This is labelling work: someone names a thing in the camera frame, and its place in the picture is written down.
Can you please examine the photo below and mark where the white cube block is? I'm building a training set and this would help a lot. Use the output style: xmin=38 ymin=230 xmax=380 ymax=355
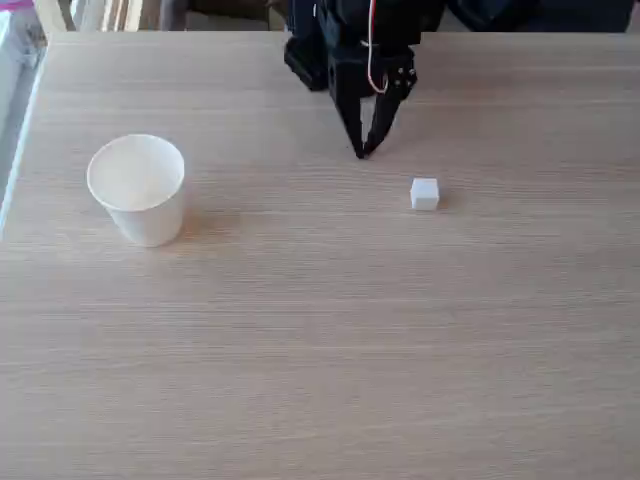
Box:
xmin=410 ymin=177 xmax=441 ymax=211

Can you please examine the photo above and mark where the brown cardboard box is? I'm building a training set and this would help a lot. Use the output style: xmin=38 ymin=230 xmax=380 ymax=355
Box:
xmin=184 ymin=0 xmax=290 ymax=33

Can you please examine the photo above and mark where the dark background object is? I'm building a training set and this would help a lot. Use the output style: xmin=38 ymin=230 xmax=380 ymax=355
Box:
xmin=443 ymin=0 xmax=632 ymax=34

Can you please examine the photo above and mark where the white paper cup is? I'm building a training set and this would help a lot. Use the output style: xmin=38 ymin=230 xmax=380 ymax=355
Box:
xmin=86 ymin=133 xmax=187 ymax=248

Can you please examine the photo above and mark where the clear plastic bag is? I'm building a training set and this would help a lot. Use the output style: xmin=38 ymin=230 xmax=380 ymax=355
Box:
xmin=0 ymin=0 xmax=49 ymax=71

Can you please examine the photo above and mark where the red white gripper cable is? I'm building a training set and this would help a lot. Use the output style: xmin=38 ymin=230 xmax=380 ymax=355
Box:
xmin=366 ymin=0 xmax=391 ymax=95

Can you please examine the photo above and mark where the wooden chair frame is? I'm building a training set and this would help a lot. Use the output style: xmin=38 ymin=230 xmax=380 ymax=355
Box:
xmin=33 ymin=0 xmax=166 ymax=33

